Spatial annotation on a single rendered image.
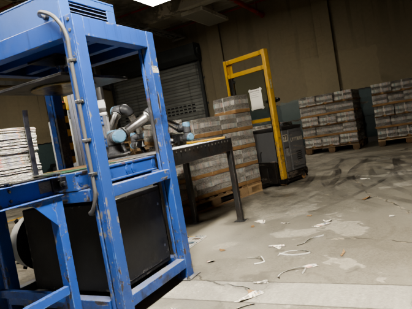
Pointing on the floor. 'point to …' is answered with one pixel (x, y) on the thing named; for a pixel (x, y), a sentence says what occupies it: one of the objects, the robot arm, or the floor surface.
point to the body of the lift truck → (292, 131)
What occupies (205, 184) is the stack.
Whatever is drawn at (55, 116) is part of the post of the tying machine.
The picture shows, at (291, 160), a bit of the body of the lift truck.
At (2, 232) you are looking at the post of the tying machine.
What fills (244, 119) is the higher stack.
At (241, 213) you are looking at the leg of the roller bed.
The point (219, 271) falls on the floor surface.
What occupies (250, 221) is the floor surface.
